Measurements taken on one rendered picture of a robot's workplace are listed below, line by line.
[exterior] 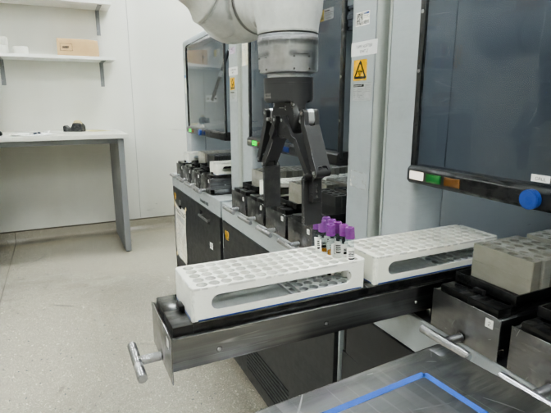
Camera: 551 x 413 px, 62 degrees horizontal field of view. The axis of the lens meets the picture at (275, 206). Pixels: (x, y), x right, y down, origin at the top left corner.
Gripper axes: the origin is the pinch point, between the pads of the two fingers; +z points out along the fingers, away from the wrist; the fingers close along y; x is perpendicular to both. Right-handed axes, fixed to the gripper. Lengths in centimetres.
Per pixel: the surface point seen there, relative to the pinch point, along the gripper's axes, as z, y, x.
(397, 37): -29.0, -15.1, 33.2
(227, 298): 14.4, -2.2, -10.5
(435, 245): 9.5, 4.4, 27.4
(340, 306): 15.6, 6.8, 5.3
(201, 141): 4, -179, 39
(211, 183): 17, -119, 25
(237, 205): 20, -87, 24
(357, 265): 10.0, 5.1, 9.6
